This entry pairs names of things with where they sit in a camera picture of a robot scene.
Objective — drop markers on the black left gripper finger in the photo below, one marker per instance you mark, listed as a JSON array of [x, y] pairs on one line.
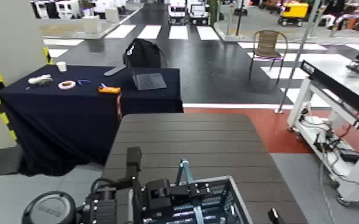
[[273, 216]]

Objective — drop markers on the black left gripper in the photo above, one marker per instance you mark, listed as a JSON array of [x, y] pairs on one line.
[[157, 191]]

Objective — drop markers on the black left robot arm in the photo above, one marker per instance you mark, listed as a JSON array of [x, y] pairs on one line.
[[49, 208]]

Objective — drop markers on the black power adapter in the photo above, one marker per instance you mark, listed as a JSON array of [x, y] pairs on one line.
[[349, 155]]

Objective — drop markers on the black open laptop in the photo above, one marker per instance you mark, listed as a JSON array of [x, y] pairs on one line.
[[149, 80]]

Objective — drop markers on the orange hand tool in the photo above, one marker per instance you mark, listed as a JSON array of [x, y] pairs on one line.
[[109, 90]]

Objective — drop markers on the table with navy cloth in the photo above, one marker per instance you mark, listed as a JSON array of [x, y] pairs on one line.
[[73, 119]]

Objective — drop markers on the grey flat bar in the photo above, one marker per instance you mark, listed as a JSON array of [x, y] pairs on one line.
[[114, 70]]

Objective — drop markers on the black backpack on chair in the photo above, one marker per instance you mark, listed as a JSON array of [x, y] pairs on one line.
[[143, 53]]

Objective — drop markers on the blue pen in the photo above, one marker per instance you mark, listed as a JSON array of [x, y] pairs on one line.
[[83, 82]]

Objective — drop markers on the pink white tape roll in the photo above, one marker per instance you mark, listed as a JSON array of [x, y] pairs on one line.
[[66, 84]]

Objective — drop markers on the white table with black edge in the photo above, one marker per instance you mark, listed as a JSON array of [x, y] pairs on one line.
[[339, 70]]

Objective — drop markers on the grey metal stand pole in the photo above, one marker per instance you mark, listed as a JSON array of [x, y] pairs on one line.
[[298, 53]]

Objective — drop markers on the brown wicker metal chair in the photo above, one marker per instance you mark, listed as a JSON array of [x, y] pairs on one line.
[[267, 43]]

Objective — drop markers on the white paper cup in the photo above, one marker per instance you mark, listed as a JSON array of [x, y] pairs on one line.
[[61, 66]]

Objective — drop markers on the white model truck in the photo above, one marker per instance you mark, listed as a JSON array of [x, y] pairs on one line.
[[177, 12], [199, 13]]

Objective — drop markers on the dark street lamp pole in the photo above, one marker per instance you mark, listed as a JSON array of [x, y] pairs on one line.
[[239, 15]]

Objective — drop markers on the white square block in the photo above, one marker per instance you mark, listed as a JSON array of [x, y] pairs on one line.
[[92, 24]]

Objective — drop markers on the small yellow black corner guard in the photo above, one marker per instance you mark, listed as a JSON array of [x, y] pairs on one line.
[[47, 54]]

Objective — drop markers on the yellow small vehicle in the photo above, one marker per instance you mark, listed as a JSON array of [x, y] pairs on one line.
[[293, 13]]

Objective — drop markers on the white kiosk row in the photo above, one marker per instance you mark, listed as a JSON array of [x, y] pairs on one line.
[[57, 8]]

